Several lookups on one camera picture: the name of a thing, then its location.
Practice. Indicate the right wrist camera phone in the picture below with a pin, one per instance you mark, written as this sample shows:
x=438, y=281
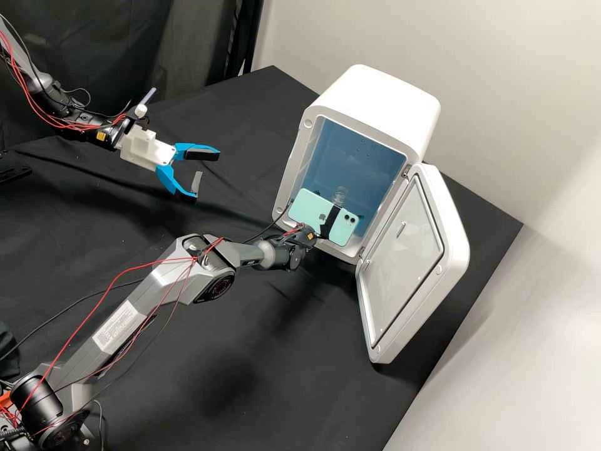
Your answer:
x=307, y=209

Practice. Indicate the white incubator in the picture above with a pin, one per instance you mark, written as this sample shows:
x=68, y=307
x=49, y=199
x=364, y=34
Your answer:
x=375, y=103

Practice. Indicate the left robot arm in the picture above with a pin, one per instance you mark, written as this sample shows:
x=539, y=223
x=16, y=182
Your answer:
x=44, y=84

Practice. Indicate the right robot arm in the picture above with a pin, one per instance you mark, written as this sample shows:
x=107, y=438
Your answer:
x=141, y=291

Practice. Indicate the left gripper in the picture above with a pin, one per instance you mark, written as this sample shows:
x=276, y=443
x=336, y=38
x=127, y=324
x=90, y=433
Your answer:
x=141, y=145

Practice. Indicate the clear flask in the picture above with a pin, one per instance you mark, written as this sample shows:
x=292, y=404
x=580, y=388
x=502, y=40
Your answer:
x=341, y=193

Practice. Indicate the black platform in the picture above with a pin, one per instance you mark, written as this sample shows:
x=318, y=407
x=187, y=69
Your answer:
x=14, y=171

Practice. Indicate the incubator door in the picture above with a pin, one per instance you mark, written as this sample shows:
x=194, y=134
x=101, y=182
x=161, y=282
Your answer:
x=413, y=263

